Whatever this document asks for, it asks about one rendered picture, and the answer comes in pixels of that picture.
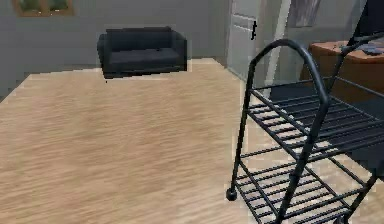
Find brown wooden table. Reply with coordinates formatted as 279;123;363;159
299;39;384;105

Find black wire handcart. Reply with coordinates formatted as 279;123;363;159
225;0;384;224

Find pale grey room door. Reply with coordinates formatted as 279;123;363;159
226;0;268;81

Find grey framed wall picture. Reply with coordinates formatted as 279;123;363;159
287;0;322;28

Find dark blue sofa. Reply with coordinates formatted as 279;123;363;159
96;26;188;80

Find dark grey flat object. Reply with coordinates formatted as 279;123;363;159
359;41;384;56

